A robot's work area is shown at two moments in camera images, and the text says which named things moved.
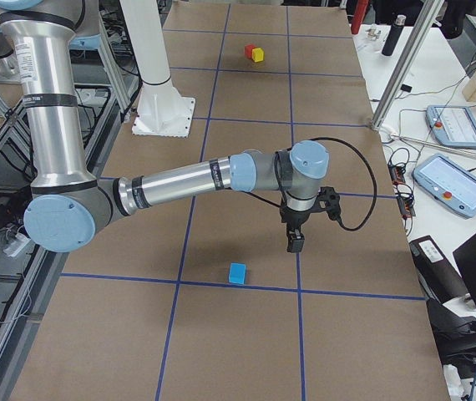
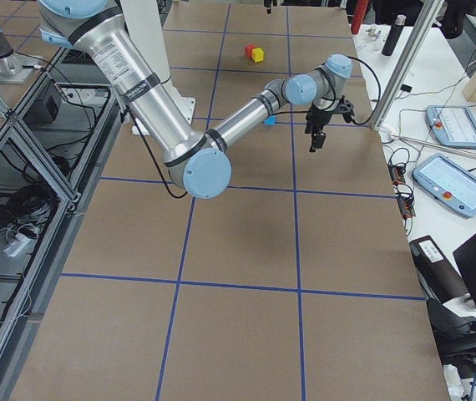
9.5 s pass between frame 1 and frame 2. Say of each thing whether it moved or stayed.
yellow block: stayed
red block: stayed
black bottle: stayed
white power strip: stayed
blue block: moved
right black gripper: moved
